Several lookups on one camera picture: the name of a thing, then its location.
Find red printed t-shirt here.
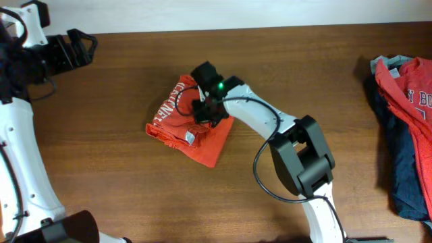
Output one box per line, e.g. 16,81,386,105
374,57,431,220

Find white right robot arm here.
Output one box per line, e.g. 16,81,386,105
191,62,348,242

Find orange red t-shirt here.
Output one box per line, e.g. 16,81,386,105
145,75,234,168

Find grey garment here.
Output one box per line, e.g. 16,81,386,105
370,55,412,78

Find navy blue garment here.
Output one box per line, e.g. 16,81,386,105
364,74,430,221

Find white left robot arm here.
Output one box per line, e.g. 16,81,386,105
1,18,129,242

